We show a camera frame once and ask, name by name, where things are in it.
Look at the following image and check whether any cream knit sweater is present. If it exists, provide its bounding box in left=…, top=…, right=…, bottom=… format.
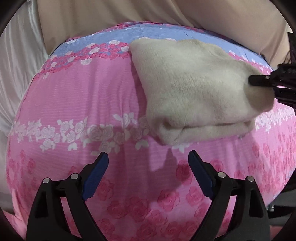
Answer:
left=129, top=38, right=274, bottom=145

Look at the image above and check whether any beige curtain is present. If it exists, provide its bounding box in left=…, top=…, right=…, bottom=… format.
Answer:
left=37, top=0, right=291, bottom=67

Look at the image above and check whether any pink blue floral bedsheet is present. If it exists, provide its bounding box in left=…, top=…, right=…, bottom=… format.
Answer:
left=6, top=22, right=295, bottom=240

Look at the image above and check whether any white satin curtain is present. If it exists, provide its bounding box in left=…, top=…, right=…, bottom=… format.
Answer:
left=0, top=0, right=50, bottom=193

